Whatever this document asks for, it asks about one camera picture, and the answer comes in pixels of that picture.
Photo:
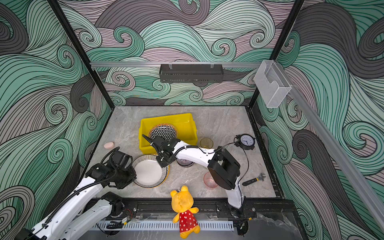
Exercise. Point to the clear acrylic wall holder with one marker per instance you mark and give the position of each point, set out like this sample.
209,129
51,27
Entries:
272,83

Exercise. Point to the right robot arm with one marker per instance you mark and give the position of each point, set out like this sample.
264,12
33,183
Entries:
223,167

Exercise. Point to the white plate black striped rim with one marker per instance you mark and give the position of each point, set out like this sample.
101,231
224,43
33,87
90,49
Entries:
149,173

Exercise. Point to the black alarm clock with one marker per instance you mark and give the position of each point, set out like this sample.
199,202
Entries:
245,142

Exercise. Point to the amber plastic cup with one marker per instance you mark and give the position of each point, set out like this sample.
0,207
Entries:
206,143

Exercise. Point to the yellow plastic bin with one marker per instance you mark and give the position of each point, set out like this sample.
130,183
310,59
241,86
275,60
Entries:
184,123

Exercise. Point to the white slotted cable duct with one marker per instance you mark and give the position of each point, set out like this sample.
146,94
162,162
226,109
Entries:
165,226

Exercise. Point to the black adjustable wrench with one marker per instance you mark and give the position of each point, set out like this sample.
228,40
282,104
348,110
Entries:
260,178

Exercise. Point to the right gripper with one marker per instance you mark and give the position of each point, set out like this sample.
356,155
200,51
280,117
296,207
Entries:
160,163

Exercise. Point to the black wall shelf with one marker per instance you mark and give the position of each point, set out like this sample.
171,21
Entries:
191,73

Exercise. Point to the pink plastic cup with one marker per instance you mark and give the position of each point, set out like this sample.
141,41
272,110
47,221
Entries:
209,181

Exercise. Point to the geometric patterned plate orange rim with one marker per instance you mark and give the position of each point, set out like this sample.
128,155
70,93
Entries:
165,131

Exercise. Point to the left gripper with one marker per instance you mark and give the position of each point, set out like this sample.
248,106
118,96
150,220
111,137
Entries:
133,177

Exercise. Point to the yellow plush bear red dress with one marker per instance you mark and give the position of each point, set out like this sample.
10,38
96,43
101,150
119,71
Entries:
182,204

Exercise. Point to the pink soap bar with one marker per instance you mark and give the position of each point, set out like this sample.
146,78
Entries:
109,145

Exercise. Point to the purple striped bowl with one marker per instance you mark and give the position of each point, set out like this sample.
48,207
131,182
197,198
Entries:
184,163

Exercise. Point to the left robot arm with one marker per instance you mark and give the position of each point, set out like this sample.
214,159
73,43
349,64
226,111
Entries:
66,222

